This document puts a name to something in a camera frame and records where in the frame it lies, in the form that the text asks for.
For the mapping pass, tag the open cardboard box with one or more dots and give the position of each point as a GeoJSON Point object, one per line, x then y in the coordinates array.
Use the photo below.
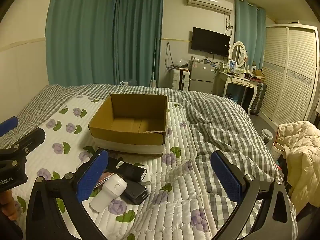
{"type": "Point", "coordinates": [131, 123]}

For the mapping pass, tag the green curtain right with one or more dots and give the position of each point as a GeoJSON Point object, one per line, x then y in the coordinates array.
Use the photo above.
{"type": "Point", "coordinates": [250, 29]}

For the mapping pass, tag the black wall television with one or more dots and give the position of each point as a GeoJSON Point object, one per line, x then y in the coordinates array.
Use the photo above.
{"type": "Point", "coordinates": [210, 42]}

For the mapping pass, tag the oval vanity mirror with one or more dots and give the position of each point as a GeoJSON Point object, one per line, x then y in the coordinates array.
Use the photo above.
{"type": "Point", "coordinates": [238, 54]}

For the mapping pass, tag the cream puffer jacket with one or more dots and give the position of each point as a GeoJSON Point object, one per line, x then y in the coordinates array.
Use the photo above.
{"type": "Point", "coordinates": [301, 153]}

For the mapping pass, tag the small silver refrigerator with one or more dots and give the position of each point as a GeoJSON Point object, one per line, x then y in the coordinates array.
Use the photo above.
{"type": "Point", "coordinates": [202, 76]}

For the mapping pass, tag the white suitcase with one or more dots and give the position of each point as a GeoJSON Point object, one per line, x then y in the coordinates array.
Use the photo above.
{"type": "Point", "coordinates": [180, 78]}

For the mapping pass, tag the black power bank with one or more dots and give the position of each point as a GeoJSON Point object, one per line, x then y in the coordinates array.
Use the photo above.
{"type": "Point", "coordinates": [135, 192]}

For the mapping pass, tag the white dressing table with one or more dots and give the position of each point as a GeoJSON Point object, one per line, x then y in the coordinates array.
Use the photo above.
{"type": "Point", "coordinates": [223, 80]}

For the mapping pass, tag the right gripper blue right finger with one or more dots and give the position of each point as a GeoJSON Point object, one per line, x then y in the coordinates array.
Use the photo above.
{"type": "Point", "coordinates": [274, 217]}

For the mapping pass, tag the grey checkered bed blanket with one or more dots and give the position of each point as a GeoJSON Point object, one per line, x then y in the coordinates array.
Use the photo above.
{"type": "Point", "coordinates": [217, 124]}

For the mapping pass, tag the dark suitcase by wardrobe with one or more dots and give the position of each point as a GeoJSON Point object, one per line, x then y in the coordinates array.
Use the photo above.
{"type": "Point", "coordinates": [258, 101]}

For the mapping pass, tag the lidded plastic cup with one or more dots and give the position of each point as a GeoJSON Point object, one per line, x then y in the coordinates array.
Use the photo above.
{"type": "Point", "coordinates": [266, 135]}

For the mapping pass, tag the green curtain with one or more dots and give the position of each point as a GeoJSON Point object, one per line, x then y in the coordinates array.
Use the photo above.
{"type": "Point", "coordinates": [250, 29]}
{"type": "Point", "coordinates": [103, 41]}

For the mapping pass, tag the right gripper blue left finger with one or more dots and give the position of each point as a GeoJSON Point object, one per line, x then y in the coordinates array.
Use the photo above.
{"type": "Point", "coordinates": [44, 219]}

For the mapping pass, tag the white air conditioner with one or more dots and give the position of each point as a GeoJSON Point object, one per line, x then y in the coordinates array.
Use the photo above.
{"type": "Point", "coordinates": [222, 6]}

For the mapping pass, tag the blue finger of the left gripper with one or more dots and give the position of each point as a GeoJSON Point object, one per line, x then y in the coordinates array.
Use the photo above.
{"type": "Point", "coordinates": [8, 125]}
{"type": "Point", "coordinates": [24, 146]}

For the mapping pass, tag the red floral box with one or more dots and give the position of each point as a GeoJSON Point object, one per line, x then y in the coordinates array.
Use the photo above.
{"type": "Point", "coordinates": [104, 177]}

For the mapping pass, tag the left hand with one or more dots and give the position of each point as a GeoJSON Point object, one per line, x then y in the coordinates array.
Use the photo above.
{"type": "Point", "coordinates": [8, 205]}

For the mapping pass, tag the white louvered wardrobe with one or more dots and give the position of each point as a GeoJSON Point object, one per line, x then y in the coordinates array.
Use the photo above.
{"type": "Point", "coordinates": [291, 69]}

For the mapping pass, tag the white bottle red cap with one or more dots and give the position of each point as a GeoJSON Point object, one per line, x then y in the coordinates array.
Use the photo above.
{"type": "Point", "coordinates": [112, 189]}

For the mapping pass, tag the paper cup with straw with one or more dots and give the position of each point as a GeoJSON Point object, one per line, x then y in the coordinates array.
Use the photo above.
{"type": "Point", "coordinates": [277, 148]}

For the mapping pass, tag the green curtain left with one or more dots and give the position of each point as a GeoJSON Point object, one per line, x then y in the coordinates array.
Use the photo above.
{"type": "Point", "coordinates": [103, 41]}

